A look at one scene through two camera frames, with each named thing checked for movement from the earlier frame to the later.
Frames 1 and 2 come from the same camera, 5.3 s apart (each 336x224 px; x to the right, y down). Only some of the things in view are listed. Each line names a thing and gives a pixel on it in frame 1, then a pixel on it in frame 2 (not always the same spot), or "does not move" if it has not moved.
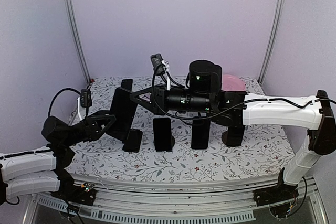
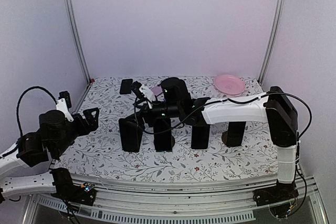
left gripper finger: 96,125 → 91,117
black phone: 124,108 → 131,134
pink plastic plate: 231,83 does not move
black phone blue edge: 200,130 does not move
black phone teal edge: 163,134 does not move
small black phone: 127,83 does not move
